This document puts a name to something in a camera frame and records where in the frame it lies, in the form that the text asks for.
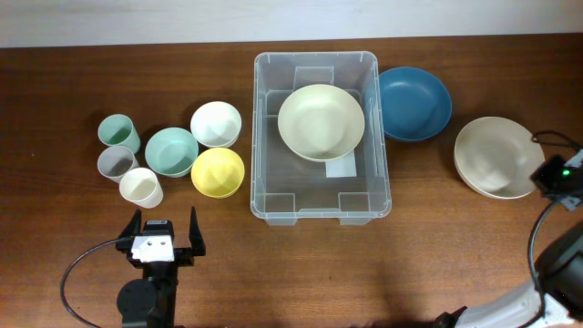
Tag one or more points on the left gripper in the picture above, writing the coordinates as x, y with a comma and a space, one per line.
186, 256

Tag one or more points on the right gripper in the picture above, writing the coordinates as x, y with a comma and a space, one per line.
544, 175

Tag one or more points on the white cup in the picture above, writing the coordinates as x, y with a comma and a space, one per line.
141, 186

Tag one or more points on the beige plate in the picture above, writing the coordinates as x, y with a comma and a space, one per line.
496, 156

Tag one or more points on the grey cup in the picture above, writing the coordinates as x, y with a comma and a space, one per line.
115, 162

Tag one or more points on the green cup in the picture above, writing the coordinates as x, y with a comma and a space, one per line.
119, 130

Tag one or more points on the dark blue plate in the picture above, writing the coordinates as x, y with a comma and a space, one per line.
416, 105

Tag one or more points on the cream plate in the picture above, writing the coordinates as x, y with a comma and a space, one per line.
321, 122

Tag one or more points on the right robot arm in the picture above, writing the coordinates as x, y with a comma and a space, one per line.
553, 295

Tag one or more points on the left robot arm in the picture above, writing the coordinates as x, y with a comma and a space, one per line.
150, 301

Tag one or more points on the yellow bowl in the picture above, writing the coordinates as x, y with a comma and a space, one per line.
217, 173

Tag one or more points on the green bowl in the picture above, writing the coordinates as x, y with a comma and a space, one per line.
171, 152

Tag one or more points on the white bowl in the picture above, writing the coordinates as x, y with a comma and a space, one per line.
216, 124

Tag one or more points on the white label in bin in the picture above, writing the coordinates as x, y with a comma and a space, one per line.
343, 167

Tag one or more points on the clear plastic storage bin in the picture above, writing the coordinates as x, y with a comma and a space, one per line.
286, 187

